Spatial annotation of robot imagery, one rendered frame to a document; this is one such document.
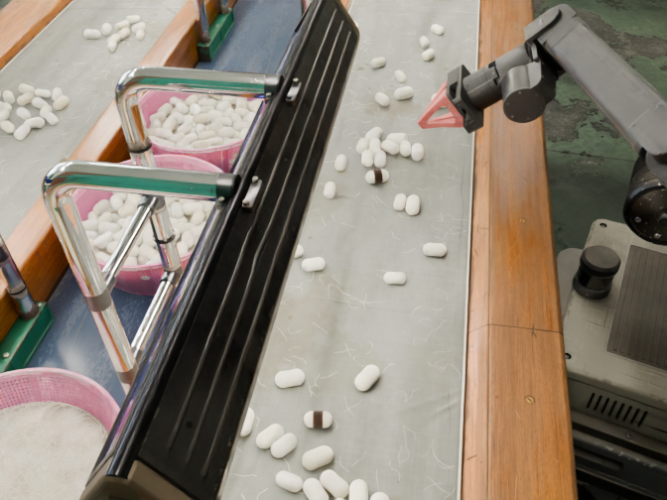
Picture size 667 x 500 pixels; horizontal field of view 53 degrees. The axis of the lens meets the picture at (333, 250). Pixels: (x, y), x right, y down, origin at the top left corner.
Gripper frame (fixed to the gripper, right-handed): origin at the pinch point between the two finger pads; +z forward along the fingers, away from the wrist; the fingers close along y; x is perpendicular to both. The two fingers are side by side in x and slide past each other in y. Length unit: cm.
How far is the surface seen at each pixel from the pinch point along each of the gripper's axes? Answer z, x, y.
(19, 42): 73, -51, -29
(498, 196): -6.1, 12.5, 9.9
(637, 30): -15, 118, -212
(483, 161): -3.8, 11.8, -0.3
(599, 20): -3, 108, -220
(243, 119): 31.5, -14.7, -9.3
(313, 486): 9, 1, 60
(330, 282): 13.4, -0.1, 29.2
